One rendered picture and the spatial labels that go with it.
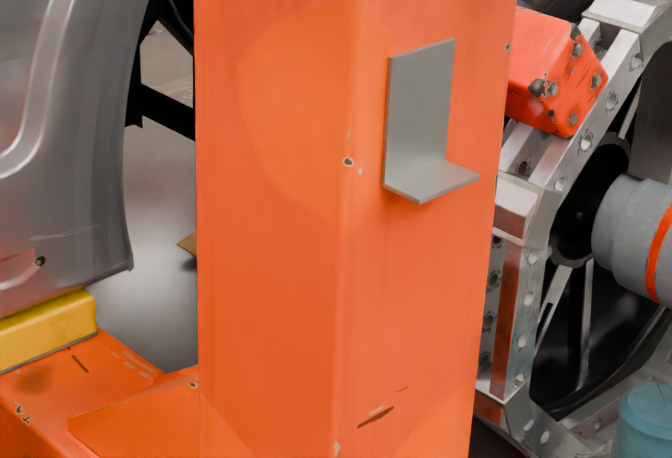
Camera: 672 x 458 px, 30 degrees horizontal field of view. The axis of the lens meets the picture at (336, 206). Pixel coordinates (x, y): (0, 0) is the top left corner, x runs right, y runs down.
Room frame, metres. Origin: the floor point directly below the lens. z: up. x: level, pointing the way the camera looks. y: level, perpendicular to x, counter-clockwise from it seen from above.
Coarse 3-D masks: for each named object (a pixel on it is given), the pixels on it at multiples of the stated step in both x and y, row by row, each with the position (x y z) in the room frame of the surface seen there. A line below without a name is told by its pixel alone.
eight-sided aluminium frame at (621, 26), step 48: (624, 0) 1.10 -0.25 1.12; (624, 48) 1.06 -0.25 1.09; (624, 96) 1.06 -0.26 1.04; (528, 144) 1.03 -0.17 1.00; (576, 144) 1.01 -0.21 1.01; (528, 192) 0.99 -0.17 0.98; (528, 240) 0.97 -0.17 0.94; (528, 288) 0.98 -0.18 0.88; (528, 336) 0.99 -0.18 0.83; (480, 384) 0.99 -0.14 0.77; (528, 384) 0.99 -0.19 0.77; (624, 384) 1.22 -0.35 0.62; (528, 432) 1.00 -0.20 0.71; (576, 432) 1.14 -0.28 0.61
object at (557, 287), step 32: (608, 128) 1.26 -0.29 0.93; (608, 160) 1.30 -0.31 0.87; (576, 192) 1.28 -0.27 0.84; (576, 224) 1.29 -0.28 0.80; (576, 256) 1.23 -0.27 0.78; (544, 288) 1.19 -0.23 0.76; (576, 288) 1.25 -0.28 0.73; (608, 288) 1.37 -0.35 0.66; (544, 320) 1.19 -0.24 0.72; (576, 320) 1.25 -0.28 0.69; (608, 320) 1.33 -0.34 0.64; (640, 320) 1.32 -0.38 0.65; (544, 352) 1.29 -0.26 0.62; (576, 352) 1.25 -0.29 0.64; (608, 352) 1.28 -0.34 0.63; (544, 384) 1.22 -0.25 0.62; (576, 384) 1.23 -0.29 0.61
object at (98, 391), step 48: (96, 336) 1.19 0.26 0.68; (0, 384) 1.09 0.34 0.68; (48, 384) 1.09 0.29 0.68; (96, 384) 1.09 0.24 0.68; (144, 384) 1.10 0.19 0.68; (192, 384) 0.87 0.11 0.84; (0, 432) 1.07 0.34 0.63; (48, 432) 1.01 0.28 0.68; (96, 432) 0.97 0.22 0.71; (144, 432) 0.92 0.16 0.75; (192, 432) 0.87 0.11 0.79
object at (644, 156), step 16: (656, 64) 1.17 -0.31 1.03; (656, 80) 1.17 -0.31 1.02; (640, 96) 1.18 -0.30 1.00; (656, 96) 1.17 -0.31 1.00; (640, 112) 1.18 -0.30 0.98; (656, 112) 1.16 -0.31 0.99; (640, 128) 1.18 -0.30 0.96; (656, 128) 1.16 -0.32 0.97; (640, 144) 1.17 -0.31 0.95; (656, 144) 1.16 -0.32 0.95; (640, 160) 1.17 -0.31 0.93; (656, 160) 1.16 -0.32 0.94; (640, 176) 1.17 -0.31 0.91; (656, 176) 1.16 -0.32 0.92
